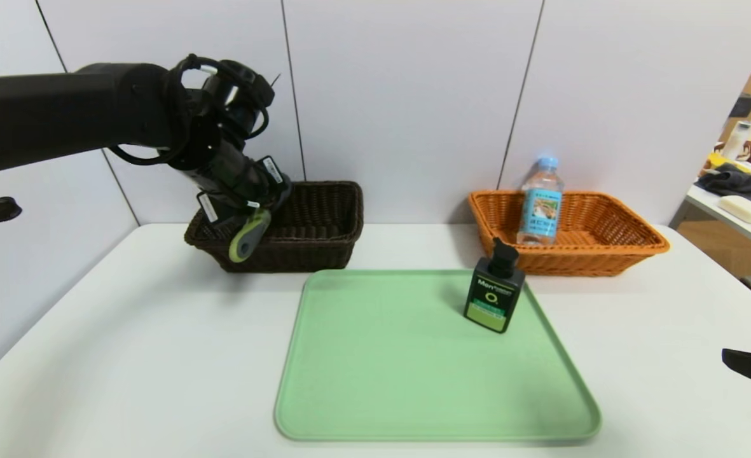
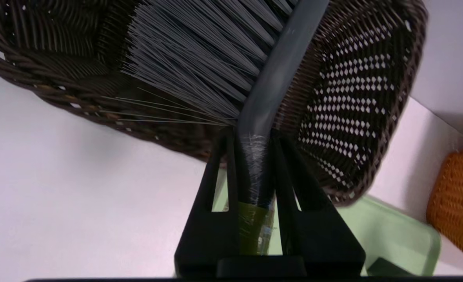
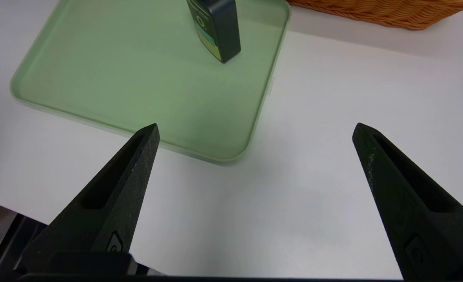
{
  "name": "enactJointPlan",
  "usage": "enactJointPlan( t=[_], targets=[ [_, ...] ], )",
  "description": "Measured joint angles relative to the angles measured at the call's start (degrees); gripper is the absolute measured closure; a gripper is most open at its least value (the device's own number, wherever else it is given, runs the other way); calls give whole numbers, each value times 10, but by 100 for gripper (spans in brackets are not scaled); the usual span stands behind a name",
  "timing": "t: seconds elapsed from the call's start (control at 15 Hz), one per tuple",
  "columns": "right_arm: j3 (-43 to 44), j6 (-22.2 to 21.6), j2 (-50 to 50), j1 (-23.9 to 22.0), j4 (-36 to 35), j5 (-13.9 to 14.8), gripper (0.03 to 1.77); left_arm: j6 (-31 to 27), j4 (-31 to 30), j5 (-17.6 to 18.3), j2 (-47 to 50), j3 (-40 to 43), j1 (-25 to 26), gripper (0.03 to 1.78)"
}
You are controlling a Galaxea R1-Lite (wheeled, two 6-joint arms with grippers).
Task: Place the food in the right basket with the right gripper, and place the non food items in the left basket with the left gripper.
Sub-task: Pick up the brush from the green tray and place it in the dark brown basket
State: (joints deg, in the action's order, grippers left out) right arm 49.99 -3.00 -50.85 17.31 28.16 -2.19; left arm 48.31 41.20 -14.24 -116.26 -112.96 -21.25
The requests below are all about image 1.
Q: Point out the dark brown wicker basket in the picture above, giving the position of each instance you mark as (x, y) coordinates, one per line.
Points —
(311, 242)

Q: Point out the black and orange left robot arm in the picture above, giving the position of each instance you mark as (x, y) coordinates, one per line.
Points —
(63, 121)

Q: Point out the white soap block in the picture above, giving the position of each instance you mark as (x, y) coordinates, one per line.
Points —
(743, 210)

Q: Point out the light green plastic tray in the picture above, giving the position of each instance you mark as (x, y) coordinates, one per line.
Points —
(413, 369)

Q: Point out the clear water bottle blue cap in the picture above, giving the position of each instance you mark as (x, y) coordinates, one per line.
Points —
(540, 210)

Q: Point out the black pump bottle green label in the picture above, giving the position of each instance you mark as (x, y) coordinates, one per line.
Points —
(493, 302)

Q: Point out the white plastic bottle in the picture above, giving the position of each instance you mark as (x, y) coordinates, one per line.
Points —
(734, 143)

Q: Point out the dark grey cloth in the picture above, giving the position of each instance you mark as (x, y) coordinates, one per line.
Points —
(737, 183)

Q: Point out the yellow background item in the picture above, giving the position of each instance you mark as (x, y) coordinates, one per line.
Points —
(722, 162)

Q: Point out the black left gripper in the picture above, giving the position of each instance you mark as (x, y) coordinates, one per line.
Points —
(238, 202)

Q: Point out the orange wicker basket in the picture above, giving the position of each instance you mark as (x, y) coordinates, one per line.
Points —
(604, 254)

